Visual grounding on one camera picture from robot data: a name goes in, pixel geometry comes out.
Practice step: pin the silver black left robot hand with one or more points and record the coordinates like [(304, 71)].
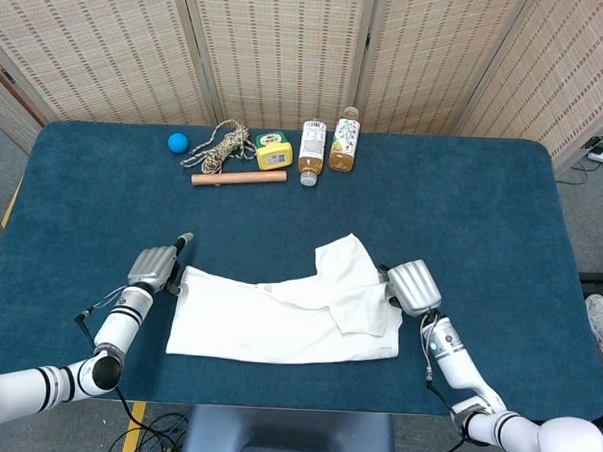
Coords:
[(152, 267)]

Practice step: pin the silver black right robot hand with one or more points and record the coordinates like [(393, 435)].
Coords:
[(414, 286)]

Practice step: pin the white T-shirt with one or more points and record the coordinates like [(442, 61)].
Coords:
[(277, 325)]

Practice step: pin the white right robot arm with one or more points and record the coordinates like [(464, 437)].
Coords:
[(446, 342)]

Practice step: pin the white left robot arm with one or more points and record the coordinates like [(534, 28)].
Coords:
[(122, 323)]

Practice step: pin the blue carpet table cover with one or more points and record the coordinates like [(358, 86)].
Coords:
[(107, 202)]

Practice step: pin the wooden rolling pin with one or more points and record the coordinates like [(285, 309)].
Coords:
[(238, 178)]

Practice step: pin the blue ball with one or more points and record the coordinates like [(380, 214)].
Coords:
[(178, 143)]

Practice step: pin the tea bottle with floral label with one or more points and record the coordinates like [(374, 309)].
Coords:
[(344, 148)]

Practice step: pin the tea bottle with white label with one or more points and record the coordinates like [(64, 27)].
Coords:
[(312, 156)]

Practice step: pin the yellow plastic box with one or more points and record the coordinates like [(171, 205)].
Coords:
[(274, 155)]

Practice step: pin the blue-grey robot torso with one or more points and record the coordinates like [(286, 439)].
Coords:
[(287, 435)]

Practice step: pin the woven bamboo screen panel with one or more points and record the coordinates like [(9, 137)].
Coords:
[(6, 108), (99, 42), (279, 45), (439, 57), (568, 72)]

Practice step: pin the black metal floor frame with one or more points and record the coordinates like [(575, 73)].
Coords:
[(599, 277)]

